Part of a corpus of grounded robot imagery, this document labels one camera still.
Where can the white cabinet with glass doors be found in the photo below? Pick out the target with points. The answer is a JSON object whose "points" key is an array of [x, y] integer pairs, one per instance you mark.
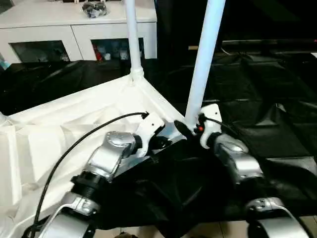
{"points": [[74, 24]]}

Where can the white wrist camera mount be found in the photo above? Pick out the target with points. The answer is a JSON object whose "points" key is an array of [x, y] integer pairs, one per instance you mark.
{"points": [[210, 119], [151, 126]]}

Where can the black plastic mat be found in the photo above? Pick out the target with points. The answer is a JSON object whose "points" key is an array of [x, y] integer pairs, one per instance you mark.
{"points": [[260, 99]]}

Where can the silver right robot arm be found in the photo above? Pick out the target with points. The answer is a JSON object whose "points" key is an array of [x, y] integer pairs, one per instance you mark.
{"points": [[235, 161]]}

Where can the dark metal rod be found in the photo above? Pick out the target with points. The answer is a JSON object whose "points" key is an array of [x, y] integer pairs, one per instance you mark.
{"points": [[270, 42]]}

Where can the clear bag of black parts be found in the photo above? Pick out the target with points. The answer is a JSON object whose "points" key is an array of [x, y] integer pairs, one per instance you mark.
{"points": [[95, 8]]}

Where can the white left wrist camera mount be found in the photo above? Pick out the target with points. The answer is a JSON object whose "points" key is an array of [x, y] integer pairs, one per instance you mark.
{"points": [[151, 126]]}

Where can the white plastic table top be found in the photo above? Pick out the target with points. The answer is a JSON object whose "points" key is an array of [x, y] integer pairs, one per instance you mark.
{"points": [[49, 124]]}

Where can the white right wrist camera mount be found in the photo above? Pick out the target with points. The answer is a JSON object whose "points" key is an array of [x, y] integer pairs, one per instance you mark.
{"points": [[210, 119]]}

